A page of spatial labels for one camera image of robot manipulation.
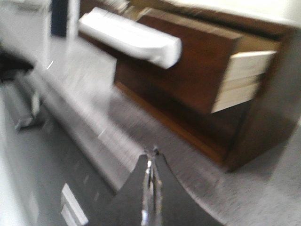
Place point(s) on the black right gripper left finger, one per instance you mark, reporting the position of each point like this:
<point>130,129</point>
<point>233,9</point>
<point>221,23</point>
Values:
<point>123,208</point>

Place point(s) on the dark wooden drawer cabinet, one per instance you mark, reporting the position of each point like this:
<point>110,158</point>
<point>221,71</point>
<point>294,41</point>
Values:
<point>236,135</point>

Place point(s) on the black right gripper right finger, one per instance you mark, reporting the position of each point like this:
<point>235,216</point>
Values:
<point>178,207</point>

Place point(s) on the dark wooden drawer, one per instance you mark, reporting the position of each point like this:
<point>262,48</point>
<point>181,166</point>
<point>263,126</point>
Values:
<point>219,67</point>

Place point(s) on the black glass oven door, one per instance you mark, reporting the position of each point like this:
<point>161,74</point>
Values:
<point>66,181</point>

